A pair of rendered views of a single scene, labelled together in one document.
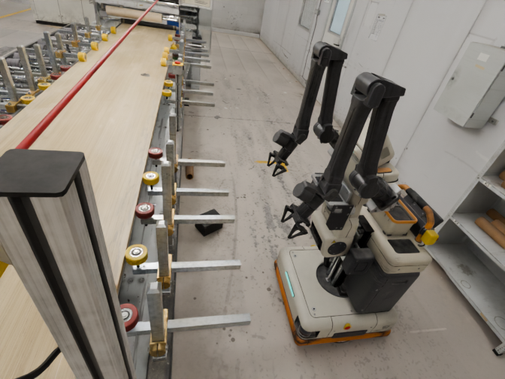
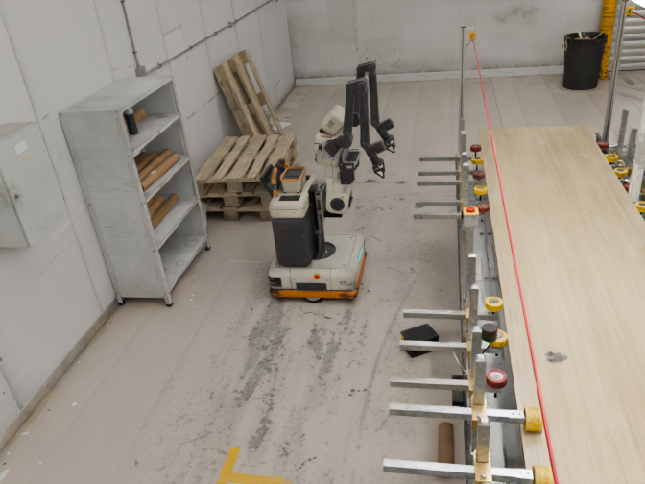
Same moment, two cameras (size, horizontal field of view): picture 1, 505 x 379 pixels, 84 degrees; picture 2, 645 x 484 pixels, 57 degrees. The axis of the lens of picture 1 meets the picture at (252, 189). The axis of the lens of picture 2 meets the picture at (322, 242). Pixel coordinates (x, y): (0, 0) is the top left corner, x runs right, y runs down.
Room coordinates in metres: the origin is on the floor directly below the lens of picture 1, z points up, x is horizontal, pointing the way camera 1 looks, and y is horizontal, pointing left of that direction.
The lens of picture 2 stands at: (4.64, 1.33, 2.54)
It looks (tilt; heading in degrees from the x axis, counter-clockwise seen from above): 29 degrees down; 210
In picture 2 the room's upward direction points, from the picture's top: 6 degrees counter-clockwise
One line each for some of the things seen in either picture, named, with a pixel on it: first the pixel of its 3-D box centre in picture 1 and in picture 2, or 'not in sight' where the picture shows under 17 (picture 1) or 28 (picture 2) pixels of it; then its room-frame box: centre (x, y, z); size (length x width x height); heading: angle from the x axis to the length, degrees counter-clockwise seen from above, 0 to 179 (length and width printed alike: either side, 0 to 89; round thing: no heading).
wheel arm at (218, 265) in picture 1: (188, 266); (448, 173); (0.72, 0.20, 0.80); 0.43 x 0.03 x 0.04; 107
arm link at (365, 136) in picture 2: (309, 96); (364, 114); (1.32, -0.18, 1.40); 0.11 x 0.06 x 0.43; 16
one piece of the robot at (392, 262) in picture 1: (367, 247); (300, 214); (1.26, -0.76, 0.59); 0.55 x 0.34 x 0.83; 16
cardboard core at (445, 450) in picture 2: (189, 168); (445, 448); (2.51, 0.71, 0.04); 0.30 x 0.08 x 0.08; 17
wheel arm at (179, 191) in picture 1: (189, 192); (448, 203); (1.20, 0.34, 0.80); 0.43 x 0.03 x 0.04; 107
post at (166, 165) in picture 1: (167, 208); (463, 165); (0.90, 0.35, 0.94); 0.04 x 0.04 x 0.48; 17
